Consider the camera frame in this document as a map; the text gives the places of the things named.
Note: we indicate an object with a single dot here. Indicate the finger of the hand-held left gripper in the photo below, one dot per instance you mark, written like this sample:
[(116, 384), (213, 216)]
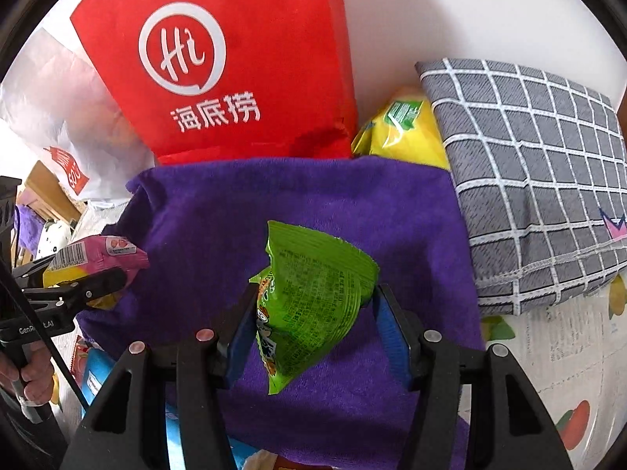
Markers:
[(32, 271), (98, 286)]

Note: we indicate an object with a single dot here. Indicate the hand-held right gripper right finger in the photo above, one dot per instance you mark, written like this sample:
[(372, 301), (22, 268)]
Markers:
[(393, 335)]

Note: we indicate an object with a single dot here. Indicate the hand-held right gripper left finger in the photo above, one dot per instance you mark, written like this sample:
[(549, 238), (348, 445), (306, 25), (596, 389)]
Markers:
[(241, 335)]

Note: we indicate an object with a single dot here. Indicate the pink yellow snack packet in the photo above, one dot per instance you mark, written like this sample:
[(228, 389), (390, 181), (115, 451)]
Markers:
[(112, 252)]

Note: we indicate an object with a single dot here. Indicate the person's left hand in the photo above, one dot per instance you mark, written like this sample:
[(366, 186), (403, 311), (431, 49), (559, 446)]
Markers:
[(38, 387)]

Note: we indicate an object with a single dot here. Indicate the white spotted plush toy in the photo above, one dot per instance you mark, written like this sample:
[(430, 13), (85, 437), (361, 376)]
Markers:
[(56, 237)]

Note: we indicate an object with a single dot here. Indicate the wooden furniture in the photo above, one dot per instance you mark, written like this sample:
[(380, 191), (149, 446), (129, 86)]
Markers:
[(49, 191)]

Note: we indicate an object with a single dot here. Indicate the blue tissue box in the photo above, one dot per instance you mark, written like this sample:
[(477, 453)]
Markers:
[(98, 382)]

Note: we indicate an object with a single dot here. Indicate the white plastic bag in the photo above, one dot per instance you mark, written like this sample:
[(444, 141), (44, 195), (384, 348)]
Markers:
[(73, 107)]

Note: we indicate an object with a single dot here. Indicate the purple towel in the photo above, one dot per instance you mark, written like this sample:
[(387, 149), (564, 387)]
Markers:
[(343, 196)]

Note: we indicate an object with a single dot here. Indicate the fruit print table cover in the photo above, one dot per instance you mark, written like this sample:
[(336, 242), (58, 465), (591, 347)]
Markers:
[(539, 377)]

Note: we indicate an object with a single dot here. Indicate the yellow snack packet green label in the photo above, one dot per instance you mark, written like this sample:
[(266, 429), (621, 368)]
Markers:
[(416, 137)]

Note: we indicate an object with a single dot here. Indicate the grey checked cloth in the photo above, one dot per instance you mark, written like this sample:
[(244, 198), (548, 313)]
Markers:
[(529, 156)]

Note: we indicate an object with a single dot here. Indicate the red paper bag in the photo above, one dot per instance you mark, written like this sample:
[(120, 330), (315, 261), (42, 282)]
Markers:
[(220, 58)]

